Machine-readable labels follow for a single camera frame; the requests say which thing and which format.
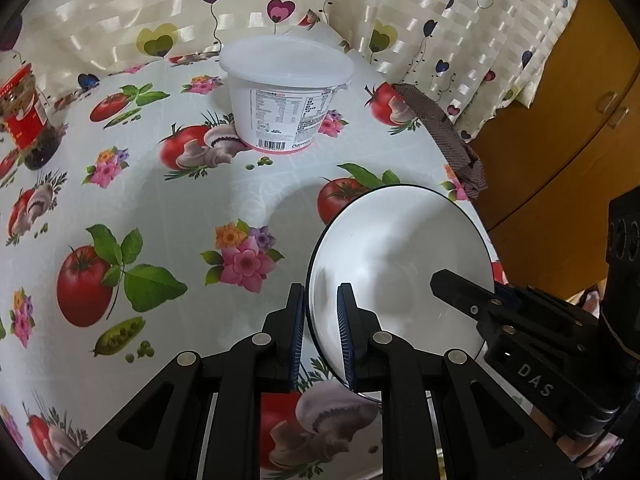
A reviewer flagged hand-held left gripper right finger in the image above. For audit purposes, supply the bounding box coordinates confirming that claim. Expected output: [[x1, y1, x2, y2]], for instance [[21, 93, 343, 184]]
[[336, 282, 583, 480]]

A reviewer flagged red label sauce jar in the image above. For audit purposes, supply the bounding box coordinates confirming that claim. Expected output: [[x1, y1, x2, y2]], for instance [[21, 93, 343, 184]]
[[0, 62, 68, 171]]

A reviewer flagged white bowl black rim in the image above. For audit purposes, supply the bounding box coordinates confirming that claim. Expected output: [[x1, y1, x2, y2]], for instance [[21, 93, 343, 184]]
[[306, 185, 493, 403]]

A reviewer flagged white plastic tub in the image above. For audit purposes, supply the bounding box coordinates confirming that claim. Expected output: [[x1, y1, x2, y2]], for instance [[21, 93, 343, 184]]
[[219, 35, 355, 153]]

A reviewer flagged person's right hand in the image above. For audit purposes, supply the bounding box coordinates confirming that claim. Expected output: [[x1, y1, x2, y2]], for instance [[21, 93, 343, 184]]
[[552, 430, 627, 469]]

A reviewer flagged fruit and flower print tablecloth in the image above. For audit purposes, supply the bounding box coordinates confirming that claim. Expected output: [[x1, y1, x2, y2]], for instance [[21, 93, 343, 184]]
[[0, 27, 506, 480]]

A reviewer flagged cream heart print curtain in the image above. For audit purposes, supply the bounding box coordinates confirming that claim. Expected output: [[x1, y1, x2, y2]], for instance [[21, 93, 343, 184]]
[[0, 0, 586, 141]]

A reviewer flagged wooden cabinet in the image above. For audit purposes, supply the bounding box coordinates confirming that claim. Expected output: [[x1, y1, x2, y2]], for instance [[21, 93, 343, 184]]
[[467, 0, 640, 301]]

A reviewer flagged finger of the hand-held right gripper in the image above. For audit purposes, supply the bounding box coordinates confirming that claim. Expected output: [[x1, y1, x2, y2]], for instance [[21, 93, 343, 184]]
[[430, 269, 590, 362], [495, 283, 604, 344]]

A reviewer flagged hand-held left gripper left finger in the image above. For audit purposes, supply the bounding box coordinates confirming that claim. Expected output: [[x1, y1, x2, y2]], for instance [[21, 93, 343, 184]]
[[57, 282, 307, 480]]

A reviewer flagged brown checked cloth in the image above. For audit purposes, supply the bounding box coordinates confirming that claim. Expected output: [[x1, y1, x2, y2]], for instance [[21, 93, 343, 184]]
[[395, 84, 487, 206]]

